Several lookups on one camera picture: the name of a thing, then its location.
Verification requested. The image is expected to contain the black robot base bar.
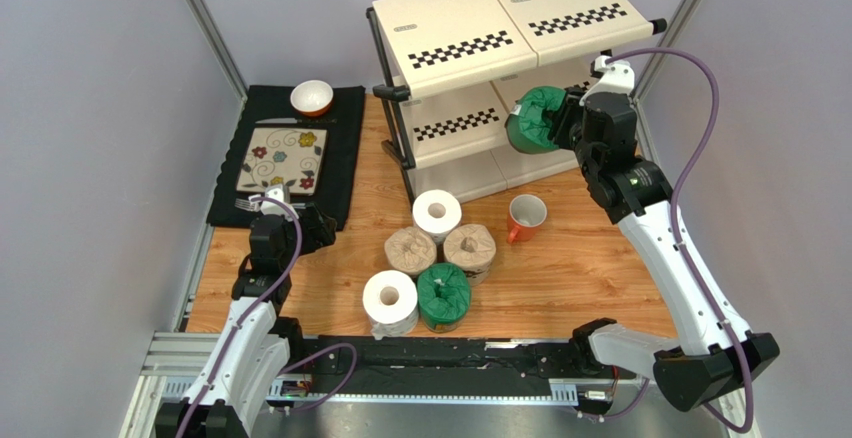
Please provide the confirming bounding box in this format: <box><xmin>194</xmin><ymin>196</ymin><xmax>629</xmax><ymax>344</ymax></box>
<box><xmin>285</xmin><ymin>335</ymin><xmax>636</xmax><ymax>397</ymax></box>

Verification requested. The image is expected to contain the orange mug white inside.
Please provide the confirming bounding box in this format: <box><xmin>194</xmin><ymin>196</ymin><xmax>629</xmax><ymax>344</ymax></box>
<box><xmin>507</xmin><ymin>194</ymin><xmax>548</xmax><ymax>244</ymax></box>

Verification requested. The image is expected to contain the floral square plate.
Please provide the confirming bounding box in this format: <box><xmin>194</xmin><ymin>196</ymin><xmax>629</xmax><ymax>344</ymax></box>
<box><xmin>236</xmin><ymin>127</ymin><xmax>329</xmax><ymax>196</ymax></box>

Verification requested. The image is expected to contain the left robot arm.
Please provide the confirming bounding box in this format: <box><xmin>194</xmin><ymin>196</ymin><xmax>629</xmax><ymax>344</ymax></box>
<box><xmin>154</xmin><ymin>197</ymin><xmax>337</xmax><ymax>437</ymax></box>

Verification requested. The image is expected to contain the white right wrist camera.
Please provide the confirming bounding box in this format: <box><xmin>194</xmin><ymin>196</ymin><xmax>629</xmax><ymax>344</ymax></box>
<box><xmin>580</xmin><ymin>55</ymin><xmax>636</xmax><ymax>105</ymax></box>

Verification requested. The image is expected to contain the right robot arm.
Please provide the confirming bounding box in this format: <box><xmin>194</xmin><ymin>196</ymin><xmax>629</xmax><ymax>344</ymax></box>
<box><xmin>549</xmin><ymin>88</ymin><xmax>780</xmax><ymax>412</ymax></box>

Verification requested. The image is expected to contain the black cloth placemat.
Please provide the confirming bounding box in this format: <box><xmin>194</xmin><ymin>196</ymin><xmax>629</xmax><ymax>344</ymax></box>
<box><xmin>207</xmin><ymin>85</ymin><xmax>366</xmax><ymax>231</ymax></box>

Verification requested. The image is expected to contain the silver knife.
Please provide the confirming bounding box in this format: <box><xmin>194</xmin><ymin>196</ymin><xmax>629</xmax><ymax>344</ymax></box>
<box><xmin>255</xmin><ymin>117</ymin><xmax>314</xmax><ymax>126</ymax></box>

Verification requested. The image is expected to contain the white orange-rimmed bowl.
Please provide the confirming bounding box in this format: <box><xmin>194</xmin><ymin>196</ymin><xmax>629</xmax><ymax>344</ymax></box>
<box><xmin>290</xmin><ymin>80</ymin><xmax>334</xmax><ymax>117</ymax></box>

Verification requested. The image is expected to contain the cream checkered three-tier shelf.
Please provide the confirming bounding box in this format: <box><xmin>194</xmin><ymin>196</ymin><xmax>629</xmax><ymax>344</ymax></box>
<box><xmin>366</xmin><ymin>0</ymin><xmax>667</xmax><ymax>202</ymax></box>

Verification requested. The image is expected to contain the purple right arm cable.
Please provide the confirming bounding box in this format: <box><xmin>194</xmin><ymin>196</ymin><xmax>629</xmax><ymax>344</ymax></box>
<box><xmin>576</xmin><ymin>47</ymin><xmax>757</xmax><ymax>435</ymax></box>

